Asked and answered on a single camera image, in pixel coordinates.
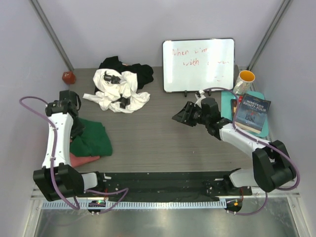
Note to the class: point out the Nineteen Eighty-Four book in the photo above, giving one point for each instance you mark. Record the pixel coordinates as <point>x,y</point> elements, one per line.
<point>252,113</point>

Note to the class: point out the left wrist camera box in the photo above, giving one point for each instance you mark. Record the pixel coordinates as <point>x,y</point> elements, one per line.
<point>69,95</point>

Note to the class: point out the black t-shirt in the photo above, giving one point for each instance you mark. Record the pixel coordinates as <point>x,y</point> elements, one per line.
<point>144,72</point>

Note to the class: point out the small red cube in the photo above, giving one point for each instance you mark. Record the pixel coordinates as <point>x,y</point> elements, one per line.
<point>69,77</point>

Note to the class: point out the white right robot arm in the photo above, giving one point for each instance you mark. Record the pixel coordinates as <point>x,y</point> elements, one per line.
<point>272,166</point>

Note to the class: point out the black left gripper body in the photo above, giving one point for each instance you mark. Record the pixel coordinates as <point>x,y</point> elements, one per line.
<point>77,127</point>

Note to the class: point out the folded pink t-shirt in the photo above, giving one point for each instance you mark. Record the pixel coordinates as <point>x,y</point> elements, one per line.
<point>82,160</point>

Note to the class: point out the white t-shirt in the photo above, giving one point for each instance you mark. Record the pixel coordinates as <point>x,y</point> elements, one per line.
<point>117,91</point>

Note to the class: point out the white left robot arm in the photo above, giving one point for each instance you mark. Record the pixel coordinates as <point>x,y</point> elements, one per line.
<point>57,174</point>

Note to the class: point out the white dry-erase board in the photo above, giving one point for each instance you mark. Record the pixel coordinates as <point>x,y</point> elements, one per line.
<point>196,64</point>

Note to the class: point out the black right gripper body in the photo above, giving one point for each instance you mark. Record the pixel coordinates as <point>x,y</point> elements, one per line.
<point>201,118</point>

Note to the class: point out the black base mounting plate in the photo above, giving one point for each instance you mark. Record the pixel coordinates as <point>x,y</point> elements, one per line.
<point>200,184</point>

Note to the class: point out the white mug orange inside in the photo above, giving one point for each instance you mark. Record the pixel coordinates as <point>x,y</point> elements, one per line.
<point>243,82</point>

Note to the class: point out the white slotted cable duct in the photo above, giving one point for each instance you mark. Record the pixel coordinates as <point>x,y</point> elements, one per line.
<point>100,205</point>

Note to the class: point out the green t-shirt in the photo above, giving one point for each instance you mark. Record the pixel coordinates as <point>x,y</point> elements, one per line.
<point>94,141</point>

